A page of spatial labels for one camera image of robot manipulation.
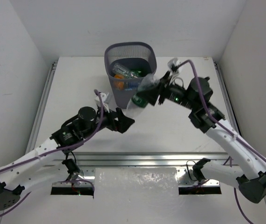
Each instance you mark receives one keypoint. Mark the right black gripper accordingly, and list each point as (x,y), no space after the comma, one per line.
(152,94)

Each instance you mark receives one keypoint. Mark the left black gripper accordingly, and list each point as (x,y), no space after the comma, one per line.
(116,121)

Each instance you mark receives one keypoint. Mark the green plastic bottle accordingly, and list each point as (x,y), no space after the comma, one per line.
(138,73)

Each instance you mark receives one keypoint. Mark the clear bottle blue label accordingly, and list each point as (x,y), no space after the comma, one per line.
(129,86)

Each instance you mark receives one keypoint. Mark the orange juice bottle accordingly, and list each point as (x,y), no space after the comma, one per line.
(119,84)

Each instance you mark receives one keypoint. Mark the clear bottle white cap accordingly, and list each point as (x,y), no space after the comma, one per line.
(119,69)

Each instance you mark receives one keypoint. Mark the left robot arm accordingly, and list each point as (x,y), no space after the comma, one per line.
(73,133)

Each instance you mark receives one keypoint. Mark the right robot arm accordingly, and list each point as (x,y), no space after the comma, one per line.
(250,175)

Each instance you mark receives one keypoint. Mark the grey mesh waste bin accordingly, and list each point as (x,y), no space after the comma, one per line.
(133,55)

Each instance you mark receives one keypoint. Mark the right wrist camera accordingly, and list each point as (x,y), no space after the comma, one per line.
(173,66)

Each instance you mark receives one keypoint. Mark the aluminium front rail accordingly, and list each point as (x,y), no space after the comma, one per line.
(132,158)

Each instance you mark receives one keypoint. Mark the right aluminium side rail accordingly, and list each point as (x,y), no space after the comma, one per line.
(230,111)

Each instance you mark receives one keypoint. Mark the aluminium side rail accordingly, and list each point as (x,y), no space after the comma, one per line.
(41,108)
(230,111)

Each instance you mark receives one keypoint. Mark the left aluminium side rail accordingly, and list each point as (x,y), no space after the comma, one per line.
(41,108)

